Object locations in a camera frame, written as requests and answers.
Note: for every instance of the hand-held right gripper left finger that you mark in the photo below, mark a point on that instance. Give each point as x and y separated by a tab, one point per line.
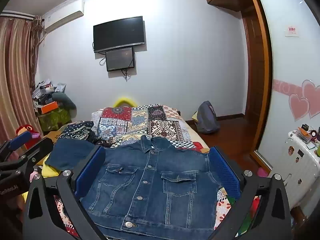
90	171

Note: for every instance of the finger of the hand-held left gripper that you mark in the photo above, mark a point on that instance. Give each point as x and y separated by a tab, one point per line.
37	153
20	140

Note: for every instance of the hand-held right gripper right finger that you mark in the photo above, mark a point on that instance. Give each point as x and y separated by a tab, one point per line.
224	172

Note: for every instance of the blue denim jeans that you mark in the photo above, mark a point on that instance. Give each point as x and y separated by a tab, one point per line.
150	180

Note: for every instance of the red plush toy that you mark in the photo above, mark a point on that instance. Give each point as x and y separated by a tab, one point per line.
25	131

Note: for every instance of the yellow cloth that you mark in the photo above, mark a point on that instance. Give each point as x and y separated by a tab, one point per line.
50	171

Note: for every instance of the black garment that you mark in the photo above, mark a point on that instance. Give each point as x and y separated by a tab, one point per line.
98	140

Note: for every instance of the green cloth covered cabinet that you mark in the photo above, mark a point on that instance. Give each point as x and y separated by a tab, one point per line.
56	120

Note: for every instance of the navy patterned garment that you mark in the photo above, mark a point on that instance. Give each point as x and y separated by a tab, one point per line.
77	130

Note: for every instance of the pile of clutter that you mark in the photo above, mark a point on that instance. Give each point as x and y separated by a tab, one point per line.
45	90

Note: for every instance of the grey backpack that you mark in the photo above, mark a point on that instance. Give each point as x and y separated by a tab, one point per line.
206	117

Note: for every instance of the dark grey cushion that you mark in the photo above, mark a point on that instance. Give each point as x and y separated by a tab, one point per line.
66	101

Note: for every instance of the striped brown curtain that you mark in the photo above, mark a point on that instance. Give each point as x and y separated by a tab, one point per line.
15	80

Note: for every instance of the yellow bag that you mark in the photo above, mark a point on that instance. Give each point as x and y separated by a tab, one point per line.
195	116

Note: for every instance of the patchwork printed blanket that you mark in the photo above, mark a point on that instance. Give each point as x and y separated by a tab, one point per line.
140	122

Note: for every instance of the white suitcase with stickers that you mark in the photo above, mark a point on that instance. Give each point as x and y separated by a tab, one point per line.
298	170

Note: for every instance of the clear box with orange lid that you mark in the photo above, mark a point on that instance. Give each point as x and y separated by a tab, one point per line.
304	136

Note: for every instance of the pink round jar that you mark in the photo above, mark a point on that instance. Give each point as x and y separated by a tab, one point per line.
314	135

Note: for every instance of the wooden door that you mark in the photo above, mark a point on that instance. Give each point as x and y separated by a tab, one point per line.
261	80

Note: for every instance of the white air conditioner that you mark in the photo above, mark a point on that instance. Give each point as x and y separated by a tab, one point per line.
62	17

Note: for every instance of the pink heart wall stickers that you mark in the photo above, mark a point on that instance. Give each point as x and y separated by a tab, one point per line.
303	100

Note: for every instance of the small black wall monitor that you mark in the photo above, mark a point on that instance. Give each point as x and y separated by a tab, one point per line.
120	58

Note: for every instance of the large black wall television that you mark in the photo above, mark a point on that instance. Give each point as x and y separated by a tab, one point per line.
118	33

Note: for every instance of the white wall notice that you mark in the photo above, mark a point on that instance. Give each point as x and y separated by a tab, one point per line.
292	31

